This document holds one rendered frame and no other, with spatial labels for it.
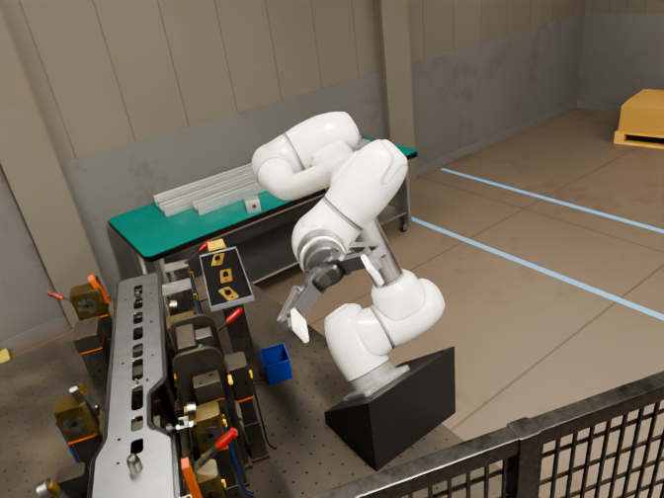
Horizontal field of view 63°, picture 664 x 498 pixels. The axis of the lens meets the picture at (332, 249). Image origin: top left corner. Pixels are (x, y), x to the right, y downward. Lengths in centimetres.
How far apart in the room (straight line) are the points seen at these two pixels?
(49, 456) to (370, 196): 155
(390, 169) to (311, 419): 112
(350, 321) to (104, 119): 267
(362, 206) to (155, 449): 89
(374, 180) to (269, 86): 345
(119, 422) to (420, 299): 94
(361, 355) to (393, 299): 20
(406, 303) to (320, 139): 56
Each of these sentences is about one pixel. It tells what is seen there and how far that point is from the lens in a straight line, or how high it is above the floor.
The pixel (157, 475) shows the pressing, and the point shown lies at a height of 100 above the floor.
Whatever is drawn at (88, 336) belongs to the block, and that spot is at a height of 103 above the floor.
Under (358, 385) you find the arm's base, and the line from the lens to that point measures 173.
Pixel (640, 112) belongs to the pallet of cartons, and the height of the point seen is 34.
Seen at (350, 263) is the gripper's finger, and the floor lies 164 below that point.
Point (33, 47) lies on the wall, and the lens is 385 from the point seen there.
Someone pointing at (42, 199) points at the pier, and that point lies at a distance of 389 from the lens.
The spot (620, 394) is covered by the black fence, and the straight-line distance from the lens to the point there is 79.
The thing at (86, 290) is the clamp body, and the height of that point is 106.
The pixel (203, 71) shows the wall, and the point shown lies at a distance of 417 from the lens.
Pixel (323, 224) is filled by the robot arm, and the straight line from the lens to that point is 103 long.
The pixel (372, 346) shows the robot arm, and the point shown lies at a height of 100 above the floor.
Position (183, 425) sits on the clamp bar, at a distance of 130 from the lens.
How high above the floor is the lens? 208
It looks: 28 degrees down
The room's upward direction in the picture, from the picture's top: 8 degrees counter-clockwise
